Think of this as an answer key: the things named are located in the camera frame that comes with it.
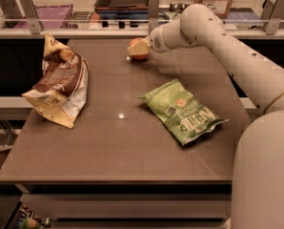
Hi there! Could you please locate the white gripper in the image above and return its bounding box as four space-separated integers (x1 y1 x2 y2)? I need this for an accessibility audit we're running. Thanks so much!
127 23 172 56

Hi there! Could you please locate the red apple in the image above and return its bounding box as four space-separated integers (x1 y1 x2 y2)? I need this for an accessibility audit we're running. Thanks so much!
130 38 148 60

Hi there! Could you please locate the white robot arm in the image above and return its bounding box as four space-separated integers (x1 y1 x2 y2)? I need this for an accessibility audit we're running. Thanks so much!
128 4 284 229

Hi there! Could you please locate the dark tray stack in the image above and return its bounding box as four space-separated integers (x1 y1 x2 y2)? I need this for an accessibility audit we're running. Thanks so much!
94 0 149 20

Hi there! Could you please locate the green chip bag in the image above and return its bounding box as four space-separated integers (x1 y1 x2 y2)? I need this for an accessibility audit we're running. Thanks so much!
139 79 226 146

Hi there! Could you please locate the purple plastic crate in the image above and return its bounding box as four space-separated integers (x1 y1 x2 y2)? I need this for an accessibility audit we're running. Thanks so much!
14 3 74 30

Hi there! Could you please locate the brown and white snack bag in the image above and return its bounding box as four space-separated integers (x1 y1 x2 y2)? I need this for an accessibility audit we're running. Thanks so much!
22 34 89 129

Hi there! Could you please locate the middle metal railing post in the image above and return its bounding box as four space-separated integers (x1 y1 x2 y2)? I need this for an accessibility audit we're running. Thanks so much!
148 0 159 32

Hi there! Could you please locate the metal railing post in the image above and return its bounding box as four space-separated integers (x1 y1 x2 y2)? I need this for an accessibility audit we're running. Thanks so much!
148 0 159 32
19 0 43 34
264 0 284 35

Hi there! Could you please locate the left metal railing post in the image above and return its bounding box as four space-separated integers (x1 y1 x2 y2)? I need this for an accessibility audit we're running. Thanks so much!
19 0 43 34

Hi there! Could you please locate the right metal railing post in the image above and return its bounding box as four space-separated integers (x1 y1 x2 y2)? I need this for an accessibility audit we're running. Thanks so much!
264 0 284 35

